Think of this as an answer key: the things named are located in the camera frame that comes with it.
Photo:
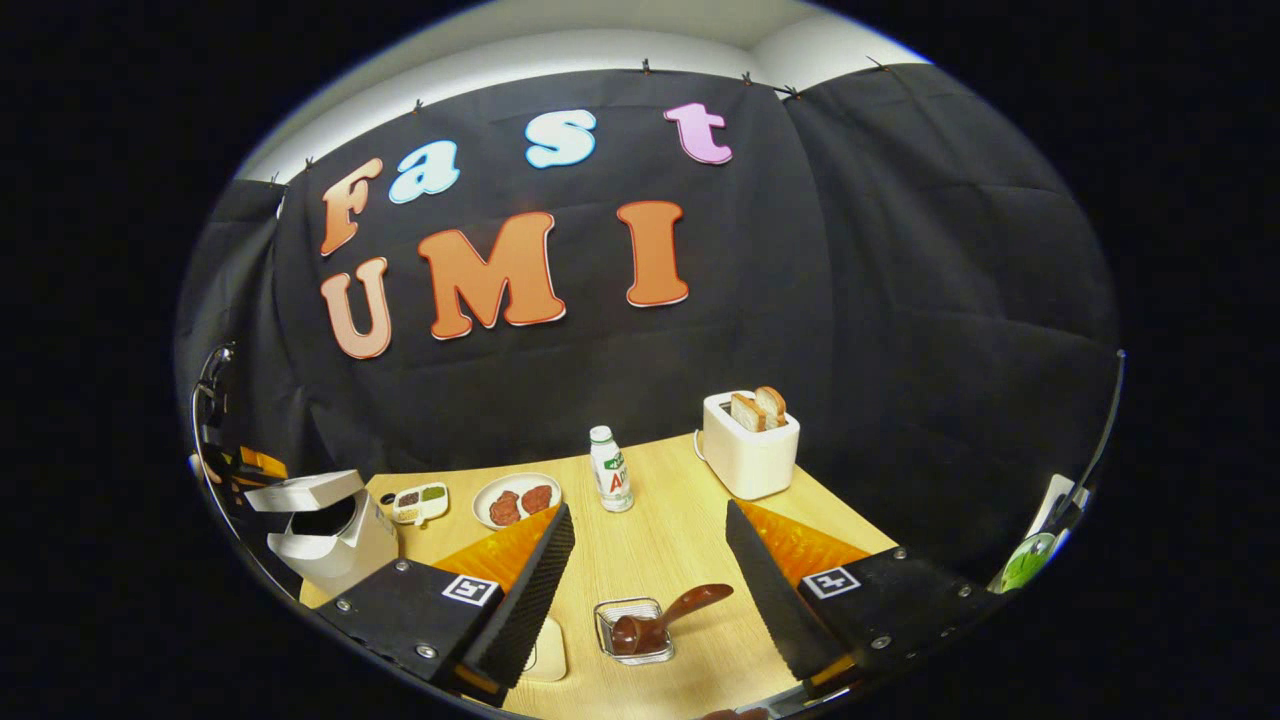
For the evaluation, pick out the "cream toaster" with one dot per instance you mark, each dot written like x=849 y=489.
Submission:
x=750 y=460

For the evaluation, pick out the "white bottle green label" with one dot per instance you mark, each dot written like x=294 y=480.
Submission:
x=611 y=475

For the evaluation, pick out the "brown wooden spoon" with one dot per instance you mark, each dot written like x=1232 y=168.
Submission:
x=680 y=605

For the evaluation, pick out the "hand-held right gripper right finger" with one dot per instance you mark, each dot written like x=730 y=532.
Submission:
x=775 y=610

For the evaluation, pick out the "white divided grain dish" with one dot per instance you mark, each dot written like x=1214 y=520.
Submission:
x=420 y=503

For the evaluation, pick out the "brown meat piece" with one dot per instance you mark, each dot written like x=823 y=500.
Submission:
x=537 y=499
x=504 y=509

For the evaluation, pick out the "white rice cooker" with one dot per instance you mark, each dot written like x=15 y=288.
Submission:
x=340 y=555

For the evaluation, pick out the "toast slice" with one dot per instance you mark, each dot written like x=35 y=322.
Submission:
x=746 y=413
x=773 y=403

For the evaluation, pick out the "white round plate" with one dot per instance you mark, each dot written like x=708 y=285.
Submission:
x=520 y=482

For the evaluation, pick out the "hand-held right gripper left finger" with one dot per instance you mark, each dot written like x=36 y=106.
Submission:
x=525 y=610

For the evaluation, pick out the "black backdrop cloth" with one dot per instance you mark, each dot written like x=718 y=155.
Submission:
x=850 y=300

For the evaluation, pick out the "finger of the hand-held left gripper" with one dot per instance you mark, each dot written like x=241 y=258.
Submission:
x=262 y=465

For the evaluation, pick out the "white board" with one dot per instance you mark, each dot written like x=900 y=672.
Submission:
x=1062 y=500

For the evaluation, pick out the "cream square rice container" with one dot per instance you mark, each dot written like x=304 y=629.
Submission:
x=550 y=655

